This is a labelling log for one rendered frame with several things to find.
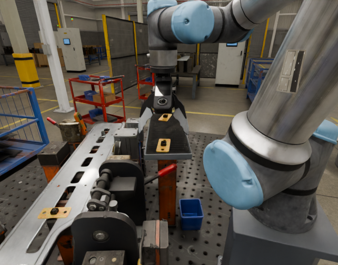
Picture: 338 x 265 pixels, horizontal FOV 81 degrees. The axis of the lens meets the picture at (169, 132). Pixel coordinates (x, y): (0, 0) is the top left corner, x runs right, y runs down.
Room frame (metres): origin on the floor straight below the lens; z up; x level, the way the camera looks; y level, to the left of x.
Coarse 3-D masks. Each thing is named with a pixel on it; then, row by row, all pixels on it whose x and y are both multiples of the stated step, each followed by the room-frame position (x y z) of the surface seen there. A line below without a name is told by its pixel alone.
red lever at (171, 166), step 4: (172, 164) 0.44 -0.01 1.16; (164, 168) 0.44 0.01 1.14; (168, 168) 0.44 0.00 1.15; (172, 168) 0.44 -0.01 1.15; (176, 168) 0.44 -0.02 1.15; (160, 172) 0.44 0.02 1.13; (164, 172) 0.43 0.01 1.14; (168, 172) 0.43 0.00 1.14; (156, 176) 0.44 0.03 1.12; (160, 176) 0.43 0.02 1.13; (148, 180) 0.44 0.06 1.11; (152, 180) 0.44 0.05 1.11; (144, 184) 0.44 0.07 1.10
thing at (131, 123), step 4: (128, 120) 1.01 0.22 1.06; (132, 120) 1.01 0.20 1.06; (136, 120) 1.01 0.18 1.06; (128, 124) 0.98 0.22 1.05; (132, 124) 0.98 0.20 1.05; (136, 124) 0.98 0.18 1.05; (140, 136) 0.99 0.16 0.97; (144, 160) 1.03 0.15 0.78; (144, 164) 1.02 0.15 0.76; (144, 168) 1.01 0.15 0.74; (144, 172) 0.99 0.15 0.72; (144, 176) 0.98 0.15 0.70
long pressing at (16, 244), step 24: (96, 144) 0.85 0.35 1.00; (72, 168) 0.65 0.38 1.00; (96, 168) 0.65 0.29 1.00; (48, 192) 0.51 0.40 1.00; (24, 216) 0.41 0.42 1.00; (72, 216) 0.41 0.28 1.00; (24, 240) 0.34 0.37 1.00; (48, 240) 0.33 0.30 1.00; (0, 264) 0.28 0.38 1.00; (24, 264) 0.28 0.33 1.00
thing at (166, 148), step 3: (159, 141) 0.56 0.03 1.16; (162, 141) 0.55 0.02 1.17; (165, 141) 0.55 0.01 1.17; (168, 141) 0.56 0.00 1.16; (159, 144) 0.55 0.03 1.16; (162, 144) 0.54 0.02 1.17; (165, 144) 0.53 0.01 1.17; (168, 144) 0.55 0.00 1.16; (159, 147) 0.53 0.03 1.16; (162, 147) 0.53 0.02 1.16; (165, 147) 0.53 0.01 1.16; (168, 147) 0.53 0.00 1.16; (156, 150) 0.51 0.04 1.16; (159, 150) 0.51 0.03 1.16; (162, 150) 0.51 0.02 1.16; (165, 150) 0.51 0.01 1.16; (168, 150) 0.51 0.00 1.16
